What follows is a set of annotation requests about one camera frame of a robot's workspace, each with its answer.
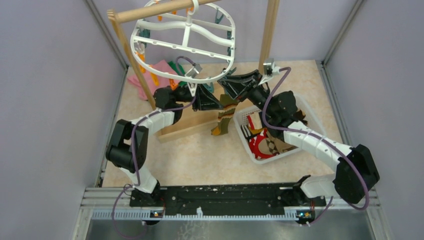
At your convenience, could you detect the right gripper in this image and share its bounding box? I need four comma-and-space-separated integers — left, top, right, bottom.
217, 70, 277, 119

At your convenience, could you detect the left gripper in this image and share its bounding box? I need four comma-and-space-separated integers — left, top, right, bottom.
171, 78, 224, 112

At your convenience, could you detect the olive striped sock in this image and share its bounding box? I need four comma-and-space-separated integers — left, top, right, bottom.
219, 94, 239, 109
210, 104, 237, 136

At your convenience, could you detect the white oval clip hanger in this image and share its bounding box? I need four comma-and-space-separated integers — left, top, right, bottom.
130, 4, 236, 95

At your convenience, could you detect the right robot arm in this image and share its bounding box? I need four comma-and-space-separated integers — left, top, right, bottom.
218, 67, 380, 210

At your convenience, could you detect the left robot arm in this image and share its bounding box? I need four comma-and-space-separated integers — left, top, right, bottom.
105, 84, 224, 207

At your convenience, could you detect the wooden hanger rack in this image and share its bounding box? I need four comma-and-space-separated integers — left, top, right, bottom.
107, 0, 280, 143

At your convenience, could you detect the green cloth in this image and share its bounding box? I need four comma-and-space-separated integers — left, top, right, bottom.
167, 61, 186, 90

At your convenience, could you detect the pink cloth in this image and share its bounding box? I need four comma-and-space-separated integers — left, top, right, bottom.
126, 60, 178, 101

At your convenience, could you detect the red white striped sock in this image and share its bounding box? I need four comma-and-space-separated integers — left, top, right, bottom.
247, 112, 276, 160

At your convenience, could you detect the white plastic laundry basket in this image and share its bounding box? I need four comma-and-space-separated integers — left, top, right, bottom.
232, 93, 327, 165

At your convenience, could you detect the argyle brown sock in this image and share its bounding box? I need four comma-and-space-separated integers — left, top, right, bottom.
265, 138, 280, 156

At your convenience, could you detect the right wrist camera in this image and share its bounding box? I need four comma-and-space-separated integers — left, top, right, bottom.
262, 57, 280, 77

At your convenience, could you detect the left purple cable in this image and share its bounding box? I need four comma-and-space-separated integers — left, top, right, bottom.
111, 55, 200, 240

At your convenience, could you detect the purple cable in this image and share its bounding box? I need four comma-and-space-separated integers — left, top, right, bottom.
111, 55, 200, 240
261, 66, 370, 226

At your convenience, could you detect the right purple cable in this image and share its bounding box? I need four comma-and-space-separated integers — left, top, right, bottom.
261, 66, 370, 226

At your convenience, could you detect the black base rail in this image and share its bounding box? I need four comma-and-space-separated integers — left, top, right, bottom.
130, 182, 329, 225

